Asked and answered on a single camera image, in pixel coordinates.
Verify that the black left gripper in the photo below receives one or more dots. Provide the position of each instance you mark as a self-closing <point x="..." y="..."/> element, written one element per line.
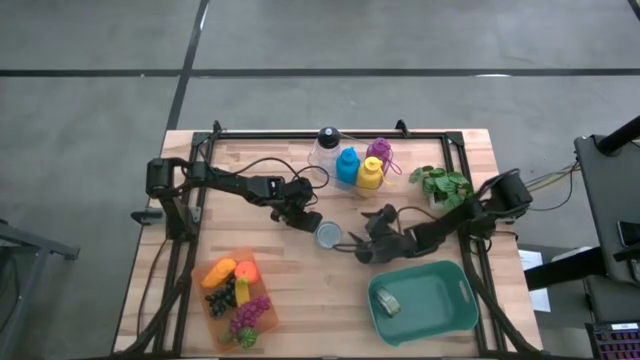
<point x="295" y="197"/>

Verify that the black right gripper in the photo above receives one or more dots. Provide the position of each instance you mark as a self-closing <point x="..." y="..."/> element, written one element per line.
<point x="397" y="245"/>

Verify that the green label tuna can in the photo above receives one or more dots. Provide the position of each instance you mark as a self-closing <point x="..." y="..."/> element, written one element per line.
<point x="328" y="235"/>

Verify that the yellow plastic bottle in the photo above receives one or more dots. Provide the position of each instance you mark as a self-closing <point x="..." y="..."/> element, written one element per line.
<point x="370" y="175"/>

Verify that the blue plastic bottle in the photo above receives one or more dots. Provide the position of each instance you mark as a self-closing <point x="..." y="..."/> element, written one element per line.
<point x="348" y="167"/>

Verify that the picture label food can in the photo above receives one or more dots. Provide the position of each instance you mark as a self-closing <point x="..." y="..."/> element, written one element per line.
<point x="387" y="302"/>

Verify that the clear bottle black cap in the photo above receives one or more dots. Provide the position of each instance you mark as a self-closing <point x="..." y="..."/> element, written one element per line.
<point x="327" y="150"/>

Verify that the orange toy fruit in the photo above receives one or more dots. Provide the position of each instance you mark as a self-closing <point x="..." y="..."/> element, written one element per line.
<point x="247" y="271"/>

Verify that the magenta plastic bottle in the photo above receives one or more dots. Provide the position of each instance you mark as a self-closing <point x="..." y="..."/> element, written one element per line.
<point x="380" y="148"/>

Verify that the yellow toy banana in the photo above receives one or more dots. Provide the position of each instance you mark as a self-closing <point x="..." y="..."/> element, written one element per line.
<point x="242" y="292"/>

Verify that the red toy grapes with leaf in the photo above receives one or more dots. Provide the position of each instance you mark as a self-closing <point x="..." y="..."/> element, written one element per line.
<point x="250" y="310"/>

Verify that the dark blue toy grapes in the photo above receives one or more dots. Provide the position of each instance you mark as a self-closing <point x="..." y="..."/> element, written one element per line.
<point x="220" y="300"/>

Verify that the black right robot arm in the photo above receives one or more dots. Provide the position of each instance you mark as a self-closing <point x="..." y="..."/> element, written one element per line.
<point x="465" y="220"/>

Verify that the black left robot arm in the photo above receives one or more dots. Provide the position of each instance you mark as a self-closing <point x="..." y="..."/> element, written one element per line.
<point x="225" y="180"/>

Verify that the clear plastic bin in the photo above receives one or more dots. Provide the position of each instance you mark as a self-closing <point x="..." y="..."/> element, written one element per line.
<point x="317" y="172"/>

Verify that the orange translucent plastic bin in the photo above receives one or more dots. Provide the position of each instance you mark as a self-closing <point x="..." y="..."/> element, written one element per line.
<point x="259" y="290"/>

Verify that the green plant white pot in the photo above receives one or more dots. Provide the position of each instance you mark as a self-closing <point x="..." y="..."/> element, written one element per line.
<point x="442" y="185"/>

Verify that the teal plastic basket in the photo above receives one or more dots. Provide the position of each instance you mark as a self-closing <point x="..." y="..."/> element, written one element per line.
<point x="435" y="300"/>

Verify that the white paper sheet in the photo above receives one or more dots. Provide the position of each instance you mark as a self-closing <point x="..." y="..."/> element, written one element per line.
<point x="530" y="259"/>

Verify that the black side clamp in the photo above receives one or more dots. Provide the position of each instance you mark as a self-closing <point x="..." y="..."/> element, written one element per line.
<point x="147" y="216"/>

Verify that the black cart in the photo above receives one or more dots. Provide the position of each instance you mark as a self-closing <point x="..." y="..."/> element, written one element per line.
<point x="625" y="170"/>

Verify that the black rack device with ports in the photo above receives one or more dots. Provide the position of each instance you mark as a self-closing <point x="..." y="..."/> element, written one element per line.
<point x="615" y="345"/>

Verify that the black pole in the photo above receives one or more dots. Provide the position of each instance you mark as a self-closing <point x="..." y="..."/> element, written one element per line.
<point x="620" y="136"/>

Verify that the black aluminium table frame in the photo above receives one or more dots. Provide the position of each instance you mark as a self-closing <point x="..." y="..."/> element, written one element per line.
<point x="400" y="135"/>

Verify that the black frame clamp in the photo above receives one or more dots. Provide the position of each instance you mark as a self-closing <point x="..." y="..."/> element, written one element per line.
<point x="217" y="127"/>
<point x="401" y="127"/>

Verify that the grey metal bracket plate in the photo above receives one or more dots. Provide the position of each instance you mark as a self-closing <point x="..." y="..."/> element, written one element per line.
<point x="194" y="215"/>

